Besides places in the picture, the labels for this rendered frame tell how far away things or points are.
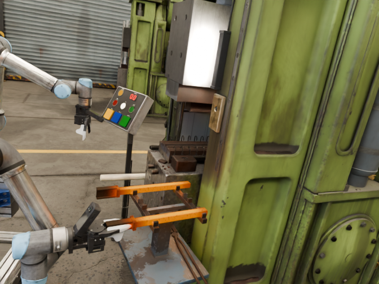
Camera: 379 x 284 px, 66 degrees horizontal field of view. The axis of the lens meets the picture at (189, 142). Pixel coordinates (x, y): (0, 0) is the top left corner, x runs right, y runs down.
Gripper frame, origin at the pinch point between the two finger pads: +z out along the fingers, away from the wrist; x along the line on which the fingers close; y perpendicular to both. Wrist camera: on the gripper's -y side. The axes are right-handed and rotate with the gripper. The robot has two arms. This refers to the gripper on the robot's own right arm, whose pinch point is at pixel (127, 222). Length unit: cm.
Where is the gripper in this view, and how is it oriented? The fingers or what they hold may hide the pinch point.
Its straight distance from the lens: 110.9
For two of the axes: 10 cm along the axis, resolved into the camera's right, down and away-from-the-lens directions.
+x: 4.6, 3.3, -8.2
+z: 8.8, -0.2, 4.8
